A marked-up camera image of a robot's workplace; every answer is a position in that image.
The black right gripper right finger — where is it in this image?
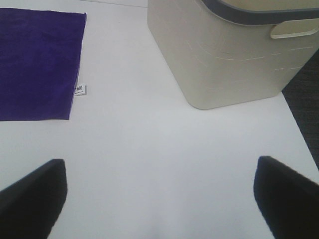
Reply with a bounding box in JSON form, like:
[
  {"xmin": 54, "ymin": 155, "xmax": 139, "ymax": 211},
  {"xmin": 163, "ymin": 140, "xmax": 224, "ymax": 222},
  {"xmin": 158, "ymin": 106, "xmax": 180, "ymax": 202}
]
[{"xmin": 253, "ymin": 156, "xmax": 319, "ymax": 239}]

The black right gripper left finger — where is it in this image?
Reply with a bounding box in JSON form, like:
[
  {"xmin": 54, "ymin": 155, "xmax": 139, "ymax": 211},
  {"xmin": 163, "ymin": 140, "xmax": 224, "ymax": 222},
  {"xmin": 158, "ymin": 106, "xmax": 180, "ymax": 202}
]
[{"xmin": 0, "ymin": 159, "xmax": 68, "ymax": 239}]

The purple towel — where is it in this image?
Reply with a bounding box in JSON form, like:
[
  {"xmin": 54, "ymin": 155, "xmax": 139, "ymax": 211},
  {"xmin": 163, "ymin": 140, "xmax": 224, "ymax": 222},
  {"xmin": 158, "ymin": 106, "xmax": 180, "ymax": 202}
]
[{"xmin": 0, "ymin": 8, "xmax": 86, "ymax": 121}]

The beige plastic basket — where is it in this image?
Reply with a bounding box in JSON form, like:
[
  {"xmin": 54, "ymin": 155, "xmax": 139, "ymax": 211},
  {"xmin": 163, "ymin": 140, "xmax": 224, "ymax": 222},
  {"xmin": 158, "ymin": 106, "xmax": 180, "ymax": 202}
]
[{"xmin": 147, "ymin": 0, "xmax": 319, "ymax": 110}]

